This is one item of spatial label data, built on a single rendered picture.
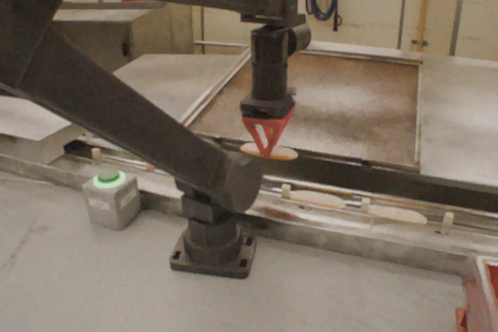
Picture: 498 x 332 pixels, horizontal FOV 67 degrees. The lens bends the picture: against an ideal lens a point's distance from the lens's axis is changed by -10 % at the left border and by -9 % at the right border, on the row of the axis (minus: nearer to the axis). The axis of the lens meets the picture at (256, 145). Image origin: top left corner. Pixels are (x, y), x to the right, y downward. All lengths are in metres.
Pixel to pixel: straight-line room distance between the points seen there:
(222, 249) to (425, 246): 0.29
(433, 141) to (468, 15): 3.23
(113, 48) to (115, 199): 2.86
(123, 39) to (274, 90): 2.84
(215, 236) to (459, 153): 0.51
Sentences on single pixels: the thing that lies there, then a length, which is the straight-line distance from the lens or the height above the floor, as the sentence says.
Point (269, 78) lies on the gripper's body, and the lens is 0.63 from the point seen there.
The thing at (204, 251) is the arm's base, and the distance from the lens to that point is 0.59.
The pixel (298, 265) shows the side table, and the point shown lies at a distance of 0.63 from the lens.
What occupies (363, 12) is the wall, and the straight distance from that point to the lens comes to 4.35.
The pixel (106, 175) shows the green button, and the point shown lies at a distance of 0.72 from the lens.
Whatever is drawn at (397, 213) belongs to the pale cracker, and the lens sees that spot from 0.70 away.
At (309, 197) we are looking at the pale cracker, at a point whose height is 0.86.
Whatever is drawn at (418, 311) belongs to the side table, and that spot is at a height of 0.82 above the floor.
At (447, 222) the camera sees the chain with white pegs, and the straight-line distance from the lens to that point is 0.71.
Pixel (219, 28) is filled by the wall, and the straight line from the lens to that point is 4.82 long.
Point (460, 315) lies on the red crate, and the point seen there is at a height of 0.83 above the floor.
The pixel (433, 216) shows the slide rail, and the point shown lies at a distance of 0.73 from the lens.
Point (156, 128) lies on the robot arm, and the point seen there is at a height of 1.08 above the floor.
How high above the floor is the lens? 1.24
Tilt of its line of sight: 25 degrees down
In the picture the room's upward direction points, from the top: straight up
